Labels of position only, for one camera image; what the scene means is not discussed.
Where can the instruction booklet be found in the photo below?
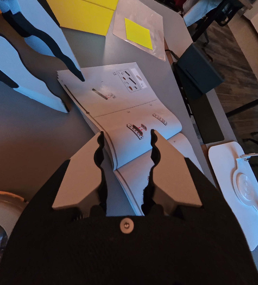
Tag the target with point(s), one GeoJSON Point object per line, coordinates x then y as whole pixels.
{"type": "Point", "coordinates": [124, 106]}

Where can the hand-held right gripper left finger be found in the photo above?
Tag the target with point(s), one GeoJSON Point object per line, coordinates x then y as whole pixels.
{"type": "Point", "coordinates": [80, 178]}

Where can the yellow card in sleeve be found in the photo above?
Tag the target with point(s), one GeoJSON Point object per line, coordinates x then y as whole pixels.
{"type": "Point", "coordinates": [140, 11]}

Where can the grey desk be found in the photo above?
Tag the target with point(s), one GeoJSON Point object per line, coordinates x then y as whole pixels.
{"type": "Point", "coordinates": [42, 144]}

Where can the yellow plastic bin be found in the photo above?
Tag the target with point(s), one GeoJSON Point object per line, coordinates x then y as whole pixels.
{"type": "Point", "coordinates": [82, 15]}

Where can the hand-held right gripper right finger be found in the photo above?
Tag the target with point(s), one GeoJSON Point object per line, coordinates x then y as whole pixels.
{"type": "Point", "coordinates": [175, 178]}

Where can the black office chair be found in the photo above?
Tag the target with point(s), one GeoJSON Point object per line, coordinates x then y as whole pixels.
{"type": "Point", "coordinates": [218, 15]}

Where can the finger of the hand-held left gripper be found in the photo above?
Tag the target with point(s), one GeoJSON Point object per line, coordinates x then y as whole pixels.
{"type": "Point", "coordinates": [26, 84]}
{"type": "Point", "coordinates": [53, 37]}

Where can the yellow paper note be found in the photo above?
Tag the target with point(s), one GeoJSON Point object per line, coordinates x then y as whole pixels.
{"type": "Point", "coordinates": [139, 33]}

